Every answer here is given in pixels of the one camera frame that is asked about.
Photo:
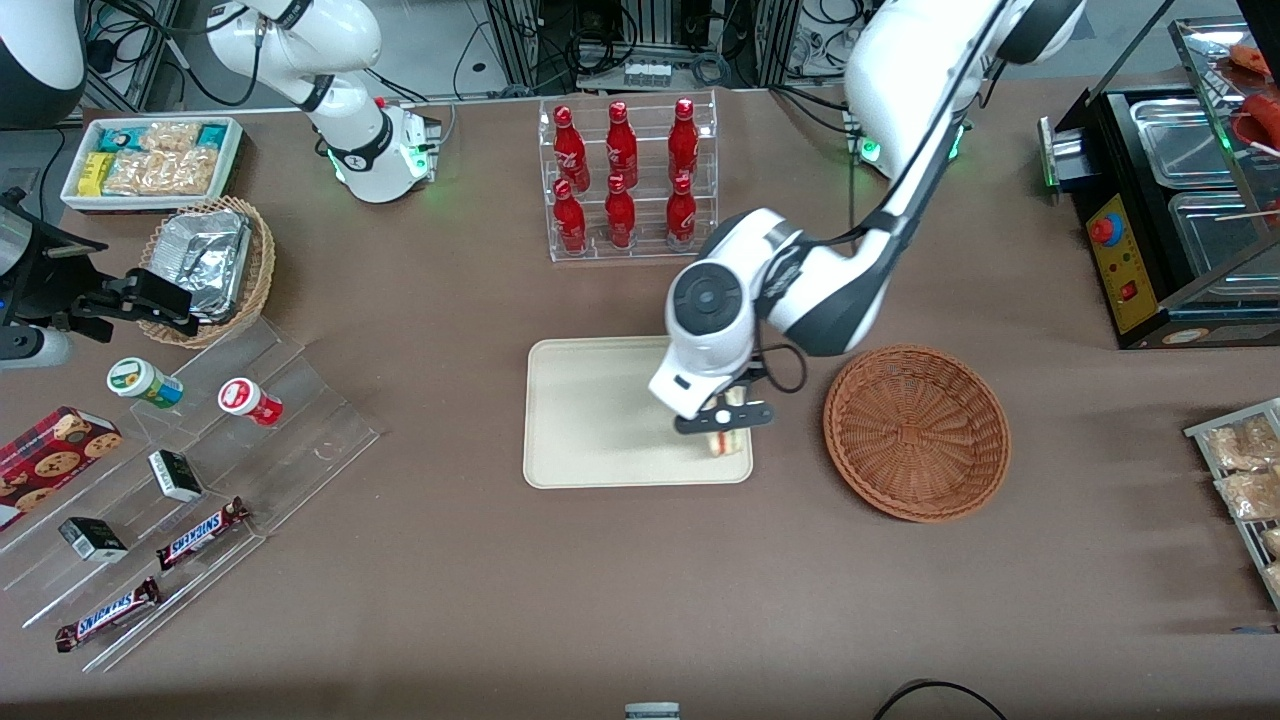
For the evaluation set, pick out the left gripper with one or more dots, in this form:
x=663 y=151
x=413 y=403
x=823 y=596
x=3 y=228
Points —
x=751 y=374

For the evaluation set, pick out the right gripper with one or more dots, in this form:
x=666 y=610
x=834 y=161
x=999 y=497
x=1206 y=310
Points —
x=47 y=283

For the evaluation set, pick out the triangular sandwich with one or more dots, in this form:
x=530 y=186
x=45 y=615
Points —
x=728 y=444

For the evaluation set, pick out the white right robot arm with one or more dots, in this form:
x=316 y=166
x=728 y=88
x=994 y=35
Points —
x=362 y=140

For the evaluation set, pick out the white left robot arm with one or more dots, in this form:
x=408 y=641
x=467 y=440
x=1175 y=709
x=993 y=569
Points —
x=835 y=290

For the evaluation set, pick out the small tan wicker basket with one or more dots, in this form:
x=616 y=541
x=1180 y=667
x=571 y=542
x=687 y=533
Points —
x=258 y=270

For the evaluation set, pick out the beige rectangular serving tray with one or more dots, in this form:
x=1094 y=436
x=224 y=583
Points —
x=600 y=411

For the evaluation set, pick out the large round brown wicker basket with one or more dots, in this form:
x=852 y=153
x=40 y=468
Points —
x=915 y=435

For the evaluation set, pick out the tray of packaged cookies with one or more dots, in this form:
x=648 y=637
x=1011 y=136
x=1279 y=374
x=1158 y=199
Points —
x=1215 y=440

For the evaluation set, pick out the aluminium foil container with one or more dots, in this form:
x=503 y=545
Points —
x=205 y=260

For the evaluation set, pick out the green lidded cup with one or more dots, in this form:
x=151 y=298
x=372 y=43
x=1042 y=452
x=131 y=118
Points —
x=140 y=380

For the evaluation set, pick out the red lidded cup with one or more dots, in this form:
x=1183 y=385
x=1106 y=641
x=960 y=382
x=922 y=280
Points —
x=248 y=400

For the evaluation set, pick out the clear rice cracker bag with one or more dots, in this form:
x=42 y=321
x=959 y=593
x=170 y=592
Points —
x=160 y=165

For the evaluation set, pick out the yellow snack packet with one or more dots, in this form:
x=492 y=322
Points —
x=95 y=173

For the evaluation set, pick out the white rectangular snack bin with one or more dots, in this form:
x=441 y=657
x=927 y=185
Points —
x=232 y=160

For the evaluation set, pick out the clear acrylic bottle rack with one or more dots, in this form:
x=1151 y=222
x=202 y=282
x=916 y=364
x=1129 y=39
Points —
x=650 y=250

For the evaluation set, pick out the small black box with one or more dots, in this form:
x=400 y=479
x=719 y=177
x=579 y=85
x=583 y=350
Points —
x=92 y=539
x=176 y=476

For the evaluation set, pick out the teal snack packet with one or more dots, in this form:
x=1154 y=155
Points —
x=118 y=137

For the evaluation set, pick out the red plaid cookie box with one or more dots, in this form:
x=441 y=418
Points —
x=50 y=460

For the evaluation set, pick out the clear acrylic stepped display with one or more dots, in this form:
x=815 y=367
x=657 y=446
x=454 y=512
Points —
x=300 y=430

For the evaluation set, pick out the red cola bottle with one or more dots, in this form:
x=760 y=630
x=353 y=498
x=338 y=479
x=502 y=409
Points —
x=621 y=145
x=681 y=214
x=620 y=216
x=570 y=150
x=683 y=142
x=569 y=220

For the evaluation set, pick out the snickers chocolate bar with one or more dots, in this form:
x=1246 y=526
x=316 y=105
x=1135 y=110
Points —
x=108 y=614
x=200 y=534

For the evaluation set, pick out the white power strip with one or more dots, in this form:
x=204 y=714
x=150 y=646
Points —
x=647 y=73

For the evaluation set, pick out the black food warmer machine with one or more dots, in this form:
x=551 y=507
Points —
x=1125 y=270

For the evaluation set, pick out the steel warmer pan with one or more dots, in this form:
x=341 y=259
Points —
x=1180 y=140
x=1215 y=240

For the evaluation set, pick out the clear bag of pastry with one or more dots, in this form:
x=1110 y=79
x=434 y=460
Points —
x=1245 y=442
x=1250 y=495

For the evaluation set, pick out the red sausage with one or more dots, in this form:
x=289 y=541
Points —
x=1262 y=118
x=1255 y=58

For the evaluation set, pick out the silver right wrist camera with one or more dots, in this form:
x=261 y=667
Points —
x=35 y=348

